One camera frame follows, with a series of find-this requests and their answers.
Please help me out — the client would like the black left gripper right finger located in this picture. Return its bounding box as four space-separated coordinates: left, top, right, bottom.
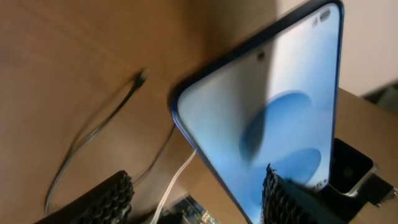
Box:
261 166 345 224

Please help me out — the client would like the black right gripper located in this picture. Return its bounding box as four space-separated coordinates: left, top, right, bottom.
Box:
320 174 397 223

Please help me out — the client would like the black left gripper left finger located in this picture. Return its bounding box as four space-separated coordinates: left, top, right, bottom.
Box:
37 170 134 224

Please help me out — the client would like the black USB charging cable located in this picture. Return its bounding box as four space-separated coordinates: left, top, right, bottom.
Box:
44 68 178 216

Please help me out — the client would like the blue Galaxy smartphone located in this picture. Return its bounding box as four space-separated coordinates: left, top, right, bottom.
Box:
169 1 344 223

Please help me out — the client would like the white power strip cord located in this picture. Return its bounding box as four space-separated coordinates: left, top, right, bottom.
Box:
149 149 197 224

